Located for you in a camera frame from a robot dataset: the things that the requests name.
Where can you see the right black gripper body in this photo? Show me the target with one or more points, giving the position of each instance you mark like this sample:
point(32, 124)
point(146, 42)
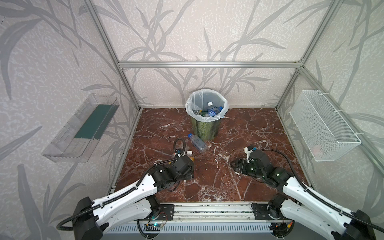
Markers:
point(240, 166)

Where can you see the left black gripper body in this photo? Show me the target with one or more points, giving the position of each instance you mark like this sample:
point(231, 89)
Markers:
point(187, 165)

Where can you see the small soda water bottle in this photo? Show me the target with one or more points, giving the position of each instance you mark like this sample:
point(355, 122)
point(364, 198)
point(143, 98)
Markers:
point(198, 142)

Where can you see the green bottle yellow cap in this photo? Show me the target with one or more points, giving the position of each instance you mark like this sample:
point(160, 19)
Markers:
point(205, 114)

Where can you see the clear bottle pale blue label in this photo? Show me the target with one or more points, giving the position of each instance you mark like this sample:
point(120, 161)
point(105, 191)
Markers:
point(214, 111)

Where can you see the yellow red label bottle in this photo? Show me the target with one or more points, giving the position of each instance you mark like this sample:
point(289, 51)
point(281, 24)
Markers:
point(190, 154)

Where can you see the blue label white cap bottle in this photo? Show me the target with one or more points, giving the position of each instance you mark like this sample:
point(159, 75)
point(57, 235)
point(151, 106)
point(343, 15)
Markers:
point(211, 107)

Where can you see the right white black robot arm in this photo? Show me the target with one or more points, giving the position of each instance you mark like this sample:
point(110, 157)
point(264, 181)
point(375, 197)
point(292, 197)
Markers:
point(296, 202)

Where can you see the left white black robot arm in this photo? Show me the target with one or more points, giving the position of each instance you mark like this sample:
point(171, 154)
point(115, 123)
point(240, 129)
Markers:
point(155, 179)

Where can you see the green wood-pattern trash bin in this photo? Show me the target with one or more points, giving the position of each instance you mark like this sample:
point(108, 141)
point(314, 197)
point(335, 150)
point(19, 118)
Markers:
point(206, 131)

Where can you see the translucent white bin liner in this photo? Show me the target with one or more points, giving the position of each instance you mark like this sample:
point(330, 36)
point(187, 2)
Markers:
point(198, 102)

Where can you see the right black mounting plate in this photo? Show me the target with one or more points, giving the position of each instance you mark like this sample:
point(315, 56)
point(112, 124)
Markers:
point(261, 212)

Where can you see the black mounting plate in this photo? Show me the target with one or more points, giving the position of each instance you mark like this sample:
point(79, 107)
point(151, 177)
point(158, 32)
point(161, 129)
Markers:
point(164, 212)
point(261, 212)

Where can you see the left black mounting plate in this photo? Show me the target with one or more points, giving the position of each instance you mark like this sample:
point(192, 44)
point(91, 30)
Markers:
point(164, 212)

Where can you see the small green circuit board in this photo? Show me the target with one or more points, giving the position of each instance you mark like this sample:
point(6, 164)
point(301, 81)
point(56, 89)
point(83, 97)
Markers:
point(154, 227)

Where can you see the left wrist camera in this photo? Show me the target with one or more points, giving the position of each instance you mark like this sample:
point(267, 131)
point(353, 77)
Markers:
point(179, 152)

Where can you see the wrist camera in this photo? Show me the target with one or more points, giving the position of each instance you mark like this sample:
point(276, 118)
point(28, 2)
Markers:
point(248, 150)
point(179, 152)

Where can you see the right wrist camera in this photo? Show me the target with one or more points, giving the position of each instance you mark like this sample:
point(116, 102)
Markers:
point(248, 150)

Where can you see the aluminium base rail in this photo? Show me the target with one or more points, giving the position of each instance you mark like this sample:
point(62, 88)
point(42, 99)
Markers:
point(210, 212)

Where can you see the white wire mesh basket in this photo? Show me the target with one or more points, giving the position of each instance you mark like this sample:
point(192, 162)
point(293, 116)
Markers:
point(324, 130)

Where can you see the clear acrylic wall shelf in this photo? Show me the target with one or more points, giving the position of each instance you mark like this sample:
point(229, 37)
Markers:
point(77, 140)

